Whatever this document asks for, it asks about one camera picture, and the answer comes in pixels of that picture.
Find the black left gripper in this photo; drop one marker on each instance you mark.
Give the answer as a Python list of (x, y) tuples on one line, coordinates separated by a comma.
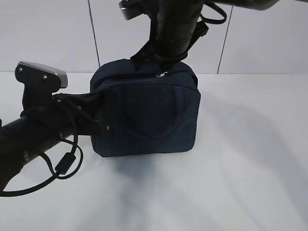
[(73, 113)]

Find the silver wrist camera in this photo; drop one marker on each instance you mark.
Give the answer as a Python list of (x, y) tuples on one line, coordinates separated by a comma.
[(40, 78), (133, 8)]

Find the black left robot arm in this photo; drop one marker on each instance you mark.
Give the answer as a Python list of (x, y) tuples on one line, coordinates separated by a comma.
[(41, 126)]

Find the dark navy lunch bag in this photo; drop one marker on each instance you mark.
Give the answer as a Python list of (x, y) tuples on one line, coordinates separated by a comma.
[(147, 111)]

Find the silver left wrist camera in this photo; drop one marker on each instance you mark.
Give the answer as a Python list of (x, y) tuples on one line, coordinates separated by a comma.
[(40, 78)]

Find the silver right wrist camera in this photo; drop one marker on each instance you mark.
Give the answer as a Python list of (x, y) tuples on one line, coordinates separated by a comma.
[(133, 8)]

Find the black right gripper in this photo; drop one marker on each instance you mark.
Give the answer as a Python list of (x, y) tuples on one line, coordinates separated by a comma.
[(176, 29)]

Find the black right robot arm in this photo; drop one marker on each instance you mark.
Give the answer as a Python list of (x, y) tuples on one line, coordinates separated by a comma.
[(212, 13)]

